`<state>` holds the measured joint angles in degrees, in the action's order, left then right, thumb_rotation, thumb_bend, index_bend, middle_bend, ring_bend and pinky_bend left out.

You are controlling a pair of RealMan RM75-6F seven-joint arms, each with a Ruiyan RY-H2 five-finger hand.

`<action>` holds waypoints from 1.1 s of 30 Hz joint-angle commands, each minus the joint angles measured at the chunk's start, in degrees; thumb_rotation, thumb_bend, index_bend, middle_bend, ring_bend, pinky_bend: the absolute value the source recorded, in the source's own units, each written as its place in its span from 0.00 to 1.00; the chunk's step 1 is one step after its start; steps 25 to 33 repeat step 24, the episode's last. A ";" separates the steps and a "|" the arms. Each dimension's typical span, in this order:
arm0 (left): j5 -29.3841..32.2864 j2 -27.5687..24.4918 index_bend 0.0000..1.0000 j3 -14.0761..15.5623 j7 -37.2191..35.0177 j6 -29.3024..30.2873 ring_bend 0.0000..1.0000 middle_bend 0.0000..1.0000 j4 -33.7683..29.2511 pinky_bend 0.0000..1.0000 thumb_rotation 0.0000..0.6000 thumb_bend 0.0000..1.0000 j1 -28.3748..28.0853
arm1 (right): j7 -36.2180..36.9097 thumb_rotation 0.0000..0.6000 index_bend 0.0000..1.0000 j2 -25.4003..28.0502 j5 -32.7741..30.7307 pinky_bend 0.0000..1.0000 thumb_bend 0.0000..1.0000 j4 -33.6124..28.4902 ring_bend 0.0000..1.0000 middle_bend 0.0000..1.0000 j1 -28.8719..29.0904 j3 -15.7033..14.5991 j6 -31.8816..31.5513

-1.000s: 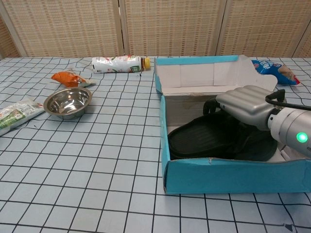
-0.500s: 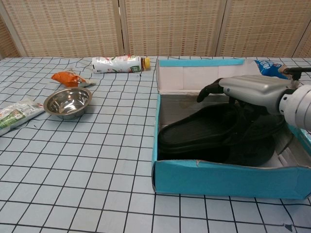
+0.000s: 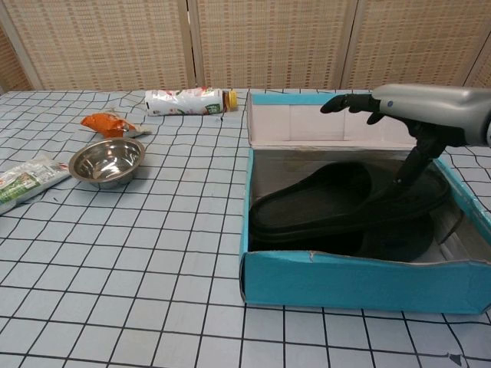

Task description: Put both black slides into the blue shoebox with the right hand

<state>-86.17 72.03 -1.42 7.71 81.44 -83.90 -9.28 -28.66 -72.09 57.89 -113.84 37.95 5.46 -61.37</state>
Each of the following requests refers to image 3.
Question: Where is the black rubber slipper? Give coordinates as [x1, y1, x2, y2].
[249, 218, 437, 265]
[249, 160, 450, 235]

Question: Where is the blue cardboard shoe box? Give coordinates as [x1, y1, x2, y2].
[238, 90, 491, 316]

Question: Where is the white labelled drink bottle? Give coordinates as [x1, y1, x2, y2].
[144, 87, 239, 117]

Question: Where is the stainless steel bowl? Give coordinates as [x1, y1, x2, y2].
[68, 136, 147, 189]

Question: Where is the bamboo folding screen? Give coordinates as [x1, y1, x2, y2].
[0, 0, 491, 93]

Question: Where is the orange snack bag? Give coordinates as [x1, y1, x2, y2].
[80, 112, 153, 139]

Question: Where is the blue checkered tablecloth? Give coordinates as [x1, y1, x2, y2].
[0, 88, 491, 368]

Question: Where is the green white snack package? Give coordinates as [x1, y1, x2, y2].
[0, 153, 71, 215]

